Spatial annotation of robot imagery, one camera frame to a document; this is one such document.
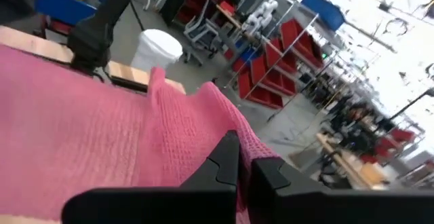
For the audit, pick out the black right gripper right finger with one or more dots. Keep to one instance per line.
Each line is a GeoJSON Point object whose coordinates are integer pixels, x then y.
{"type": "Point", "coordinates": [305, 207]}

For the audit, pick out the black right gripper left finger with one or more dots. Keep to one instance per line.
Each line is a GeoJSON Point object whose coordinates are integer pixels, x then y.
{"type": "Point", "coordinates": [190, 203]}

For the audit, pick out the pink elastic bandage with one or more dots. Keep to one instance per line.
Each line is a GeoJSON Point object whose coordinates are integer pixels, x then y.
{"type": "Point", "coordinates": [84, 132]}

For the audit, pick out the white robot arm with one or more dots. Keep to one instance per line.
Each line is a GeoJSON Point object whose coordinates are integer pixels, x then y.
{"type": "Point", "coordinates": [262, 13]}

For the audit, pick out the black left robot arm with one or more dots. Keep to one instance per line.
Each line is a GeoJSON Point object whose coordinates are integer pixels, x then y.
{"type": "Point", "coordinates": [91, 37]}

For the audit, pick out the wooden workbench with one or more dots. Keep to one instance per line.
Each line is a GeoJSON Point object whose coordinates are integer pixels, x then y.
{"type": "Point", "coordinates": [369, 173]}

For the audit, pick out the red storage bin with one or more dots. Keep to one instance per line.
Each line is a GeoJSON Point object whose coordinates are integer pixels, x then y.
{"type": "Point", "coordinates": [261, 98]}
{"type": "Point", "coordinates": [259, 71]}
{"type": "Point", "coordinates": [305, 47]}
{"type": "Point", "coordinates": [273, 56]}

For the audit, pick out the white trash can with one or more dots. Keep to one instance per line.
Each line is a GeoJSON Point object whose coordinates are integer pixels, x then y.
{"type": "Point", "coordinates": [156, 49]}

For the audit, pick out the metal shelf rack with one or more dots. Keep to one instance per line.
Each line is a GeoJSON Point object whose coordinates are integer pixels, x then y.
{"type": "Point", "coordinates": [291, 43]}

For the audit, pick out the grey office chair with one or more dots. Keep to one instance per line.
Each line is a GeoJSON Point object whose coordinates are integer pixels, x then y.
{"type": "Point", "coordinates": [200, 30]}

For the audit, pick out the blue storage bin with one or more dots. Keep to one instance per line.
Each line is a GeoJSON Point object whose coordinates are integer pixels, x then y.
{"type": "Point", "coordinates": [323, 10]}

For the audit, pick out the blue cart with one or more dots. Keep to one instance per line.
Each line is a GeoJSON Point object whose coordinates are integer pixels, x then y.
{"type": "Point", "coordinates": [64, 8]}

